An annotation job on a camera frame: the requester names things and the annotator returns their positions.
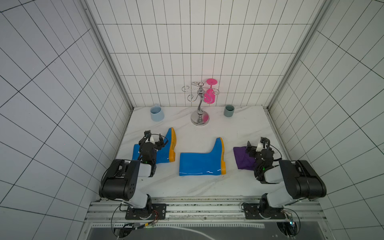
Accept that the purple cloth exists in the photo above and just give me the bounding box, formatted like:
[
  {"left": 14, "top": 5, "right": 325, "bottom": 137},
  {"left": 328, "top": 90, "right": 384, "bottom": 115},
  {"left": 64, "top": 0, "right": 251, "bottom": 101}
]
[{"left": 233, "top": 147, "right": 256, "bottom": 171}]

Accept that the blue rubber boot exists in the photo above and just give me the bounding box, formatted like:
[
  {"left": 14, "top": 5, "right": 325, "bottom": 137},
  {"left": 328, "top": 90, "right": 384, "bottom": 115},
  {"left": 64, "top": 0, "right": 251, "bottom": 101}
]
[
  {"left": 179, "top": 138, "right": 227, "bottom": 176},
  {"left": 132, "top": 128, "right": 177, "bottom": 164}
]

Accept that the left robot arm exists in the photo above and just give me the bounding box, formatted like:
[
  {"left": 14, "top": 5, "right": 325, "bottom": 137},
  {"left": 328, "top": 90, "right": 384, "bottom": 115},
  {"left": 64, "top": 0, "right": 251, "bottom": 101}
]
[{"left": 99, "top": 130, "right": 169, "bottom": 213}]

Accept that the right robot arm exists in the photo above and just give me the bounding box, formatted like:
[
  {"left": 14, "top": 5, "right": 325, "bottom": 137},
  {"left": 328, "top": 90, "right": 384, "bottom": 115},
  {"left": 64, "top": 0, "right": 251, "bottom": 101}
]
[{"left": 246, "top": 137, "right": 327, "bottom": 213}]

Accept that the light blue mug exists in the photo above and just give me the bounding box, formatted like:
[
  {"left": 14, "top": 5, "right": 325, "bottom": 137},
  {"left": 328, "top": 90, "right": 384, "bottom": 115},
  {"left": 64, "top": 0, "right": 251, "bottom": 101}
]
[{"left": 150, "top": 106, "right": 165, "bottom": 122}]

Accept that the grey-green mug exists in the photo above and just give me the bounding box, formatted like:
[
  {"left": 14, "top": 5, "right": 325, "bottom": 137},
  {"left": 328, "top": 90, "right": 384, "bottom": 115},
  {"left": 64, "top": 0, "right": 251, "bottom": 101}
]
[{"left": 224, "top": 105, "right": 235, "bottom": 118}]

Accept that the chrome glass holder stand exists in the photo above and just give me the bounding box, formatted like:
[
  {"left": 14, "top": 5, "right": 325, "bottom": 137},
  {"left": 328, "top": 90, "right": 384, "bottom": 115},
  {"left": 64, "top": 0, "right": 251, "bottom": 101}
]
[{"left": 182, "top": 81, "right": 220, "bottom": 127}]

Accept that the pink wine glass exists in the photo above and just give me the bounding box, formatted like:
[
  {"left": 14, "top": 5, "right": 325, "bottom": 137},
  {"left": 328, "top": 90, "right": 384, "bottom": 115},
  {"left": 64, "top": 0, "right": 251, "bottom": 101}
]
[{"left": 204, "top": 79, "right": 218, "bottom": 104}]

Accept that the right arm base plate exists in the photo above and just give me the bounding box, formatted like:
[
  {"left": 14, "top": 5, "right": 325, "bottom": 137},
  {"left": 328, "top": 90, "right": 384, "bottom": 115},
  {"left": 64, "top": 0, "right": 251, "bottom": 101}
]
[{"left": 241, "top": 203, "right": 286, "bottom": 220}]

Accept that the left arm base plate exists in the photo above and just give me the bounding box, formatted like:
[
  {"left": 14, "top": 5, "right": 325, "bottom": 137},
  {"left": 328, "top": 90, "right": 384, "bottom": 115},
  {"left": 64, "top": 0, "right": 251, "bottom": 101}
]
[{"left": 125, "top": 204, "right": 167, "bottom": 221}]

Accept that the aluminium mounting rail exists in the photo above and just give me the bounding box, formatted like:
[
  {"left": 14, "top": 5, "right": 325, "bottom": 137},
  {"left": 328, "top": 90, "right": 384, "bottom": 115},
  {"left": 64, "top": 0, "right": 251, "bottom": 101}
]
[{"left": 85, "top": 196, "right": 326, "bottom": 223}]

